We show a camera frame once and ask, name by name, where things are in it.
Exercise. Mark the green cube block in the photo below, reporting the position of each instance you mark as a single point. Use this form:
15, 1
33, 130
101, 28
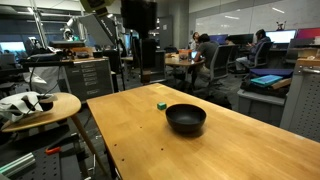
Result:
161, 105

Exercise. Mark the black bowl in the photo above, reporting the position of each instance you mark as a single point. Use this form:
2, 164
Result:
185, 118

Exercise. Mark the round wooden meeting table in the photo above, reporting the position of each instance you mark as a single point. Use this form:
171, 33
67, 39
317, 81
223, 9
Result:
175, 62

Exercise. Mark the person in grey shirt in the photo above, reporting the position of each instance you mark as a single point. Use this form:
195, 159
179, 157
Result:
206, 50

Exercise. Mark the grey office chair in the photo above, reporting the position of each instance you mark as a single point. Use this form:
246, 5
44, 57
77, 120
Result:
219, 63

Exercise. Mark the grey metal cabinet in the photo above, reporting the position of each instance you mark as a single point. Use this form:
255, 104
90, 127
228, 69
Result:
90, 78

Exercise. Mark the black monitor on pole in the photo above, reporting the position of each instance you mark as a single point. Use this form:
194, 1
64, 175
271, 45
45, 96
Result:
139, 15

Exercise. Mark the person seated at right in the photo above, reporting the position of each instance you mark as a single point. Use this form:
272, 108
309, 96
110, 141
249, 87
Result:
243, 62

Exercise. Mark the round wooden side table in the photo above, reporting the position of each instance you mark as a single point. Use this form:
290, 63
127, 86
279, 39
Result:
65, 106

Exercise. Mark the teal book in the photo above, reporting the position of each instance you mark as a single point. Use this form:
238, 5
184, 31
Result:
267, 80

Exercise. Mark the grey storage bin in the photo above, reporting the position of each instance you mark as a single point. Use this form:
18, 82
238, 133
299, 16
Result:
268, 109

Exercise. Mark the lit computer monitor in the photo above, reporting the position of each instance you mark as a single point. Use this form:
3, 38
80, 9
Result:
284, 36

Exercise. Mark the perforated grey metal panel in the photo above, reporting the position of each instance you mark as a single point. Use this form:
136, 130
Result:
301, 114

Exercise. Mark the white crumpled cloth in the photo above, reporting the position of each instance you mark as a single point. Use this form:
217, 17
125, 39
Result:
16, 106

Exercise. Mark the aluminium extrusion bar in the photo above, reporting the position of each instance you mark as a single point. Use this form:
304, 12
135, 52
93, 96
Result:
17, 165

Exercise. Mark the orange handled tool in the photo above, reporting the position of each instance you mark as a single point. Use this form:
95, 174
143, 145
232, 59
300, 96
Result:
53, 150

